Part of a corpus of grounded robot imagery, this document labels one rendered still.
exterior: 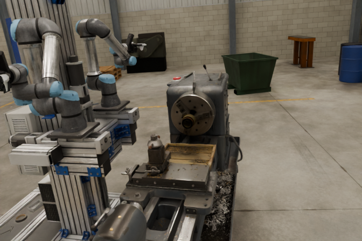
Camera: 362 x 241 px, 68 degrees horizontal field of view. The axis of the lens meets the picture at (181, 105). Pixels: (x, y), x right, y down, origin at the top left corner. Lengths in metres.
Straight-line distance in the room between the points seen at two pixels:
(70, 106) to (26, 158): 0.39
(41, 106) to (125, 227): 0.99
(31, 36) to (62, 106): 0.40
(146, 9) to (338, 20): 7.78
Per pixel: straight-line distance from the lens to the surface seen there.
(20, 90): 1.45
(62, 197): 2.28
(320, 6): 12.72
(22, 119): 2.08
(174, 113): 1.97
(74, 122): 1.69
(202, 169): 1.48
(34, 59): 1.68
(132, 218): 0.95
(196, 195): 1.40
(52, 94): 1.41
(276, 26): 12.18
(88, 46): 2.16
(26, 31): 1.65
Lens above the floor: 1.71
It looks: 17 degrees down
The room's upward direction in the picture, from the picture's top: 4 degrees counter-clockwise
